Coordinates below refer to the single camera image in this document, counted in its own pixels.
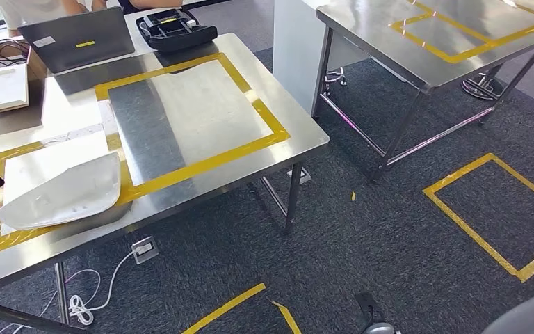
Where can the large white plastic part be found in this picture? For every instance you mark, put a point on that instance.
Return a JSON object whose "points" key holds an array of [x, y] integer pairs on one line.
{"points": [[64, 198]]}

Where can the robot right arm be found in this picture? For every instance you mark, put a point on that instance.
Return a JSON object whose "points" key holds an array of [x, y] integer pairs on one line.
{"points": [[380, 330]]}

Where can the steel workbench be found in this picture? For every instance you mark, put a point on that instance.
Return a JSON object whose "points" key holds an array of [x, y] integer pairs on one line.
{"points": [[304, 138], [368, 41]]}

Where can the cardboard box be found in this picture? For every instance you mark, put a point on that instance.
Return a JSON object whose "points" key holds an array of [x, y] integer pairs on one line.
{"points": [[39, 64]]}

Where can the grey laptop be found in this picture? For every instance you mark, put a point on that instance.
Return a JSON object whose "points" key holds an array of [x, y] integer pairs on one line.
{"points": [[78, 41]]}

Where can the grey floor socket plate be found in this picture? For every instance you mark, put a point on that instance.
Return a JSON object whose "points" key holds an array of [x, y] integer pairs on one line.
{"points": [[300, 176], [145, 249]]}

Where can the person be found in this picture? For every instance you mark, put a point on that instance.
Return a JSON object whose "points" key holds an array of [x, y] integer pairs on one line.
{"points": [[152, 3], [32, 11]]}

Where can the black open case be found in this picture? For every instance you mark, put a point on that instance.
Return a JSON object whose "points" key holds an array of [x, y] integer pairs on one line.
{"points": [[177, 30]]}

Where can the white cabinet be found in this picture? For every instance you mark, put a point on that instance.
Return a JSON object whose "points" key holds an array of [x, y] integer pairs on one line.
{"points": [[299, 50]]}

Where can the chrome stool base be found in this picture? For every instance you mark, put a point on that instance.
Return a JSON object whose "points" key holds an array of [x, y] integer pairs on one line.
{"points": [[335, 79], [481, 88]]}

